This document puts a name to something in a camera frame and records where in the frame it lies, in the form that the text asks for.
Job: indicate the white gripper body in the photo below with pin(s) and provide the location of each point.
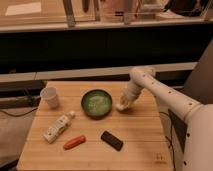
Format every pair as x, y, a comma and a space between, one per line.
127, 98

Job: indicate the green ceramic bowl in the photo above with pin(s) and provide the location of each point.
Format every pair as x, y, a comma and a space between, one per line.
96, 103

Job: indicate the orange carrot toy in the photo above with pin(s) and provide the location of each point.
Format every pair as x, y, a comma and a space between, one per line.
74, 142

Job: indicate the white sponge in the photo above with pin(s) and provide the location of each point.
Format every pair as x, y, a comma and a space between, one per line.
123, 107

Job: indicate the black rectangular block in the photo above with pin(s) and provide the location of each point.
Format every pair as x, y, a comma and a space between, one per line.
112, 140

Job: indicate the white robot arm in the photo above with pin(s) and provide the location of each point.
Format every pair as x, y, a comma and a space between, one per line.
198, 153

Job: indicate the white paper sheet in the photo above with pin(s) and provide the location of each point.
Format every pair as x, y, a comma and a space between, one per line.
28, 8

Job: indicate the white paper cup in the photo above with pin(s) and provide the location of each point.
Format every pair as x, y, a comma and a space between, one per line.
49, 95

